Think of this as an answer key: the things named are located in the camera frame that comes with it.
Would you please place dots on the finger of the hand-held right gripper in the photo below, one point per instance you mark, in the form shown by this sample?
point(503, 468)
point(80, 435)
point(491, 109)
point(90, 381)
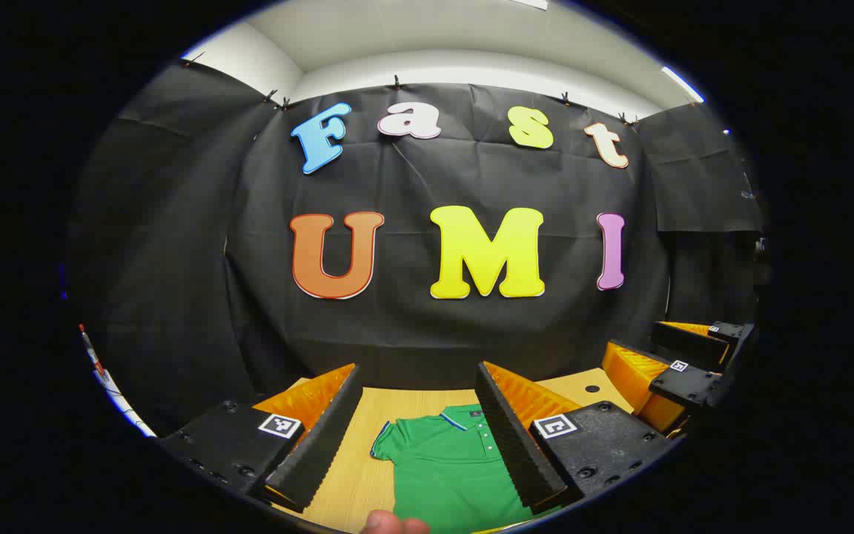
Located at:
point(694, 387)
point(686, 343)

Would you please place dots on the ceiling light strip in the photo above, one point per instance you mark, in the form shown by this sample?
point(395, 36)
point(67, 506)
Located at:
point(531, 3)
point(683, 84)

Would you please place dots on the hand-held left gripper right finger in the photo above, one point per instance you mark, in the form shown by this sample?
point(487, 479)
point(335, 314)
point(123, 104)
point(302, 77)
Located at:
point(520, 445)

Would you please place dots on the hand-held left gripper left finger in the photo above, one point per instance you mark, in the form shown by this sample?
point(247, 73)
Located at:
point(319, 445)

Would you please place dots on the black backdrop cloth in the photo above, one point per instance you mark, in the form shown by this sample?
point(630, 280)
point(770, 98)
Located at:
point(412, 326)

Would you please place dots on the green T-shirt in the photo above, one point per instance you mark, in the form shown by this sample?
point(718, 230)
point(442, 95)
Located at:
point(442, 475)

